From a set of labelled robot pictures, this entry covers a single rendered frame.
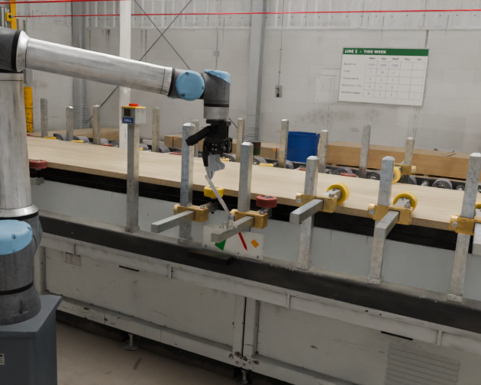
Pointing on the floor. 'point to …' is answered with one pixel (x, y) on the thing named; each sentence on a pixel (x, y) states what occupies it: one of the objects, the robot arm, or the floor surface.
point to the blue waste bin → (301, 146)
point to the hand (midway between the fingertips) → (208, 175)
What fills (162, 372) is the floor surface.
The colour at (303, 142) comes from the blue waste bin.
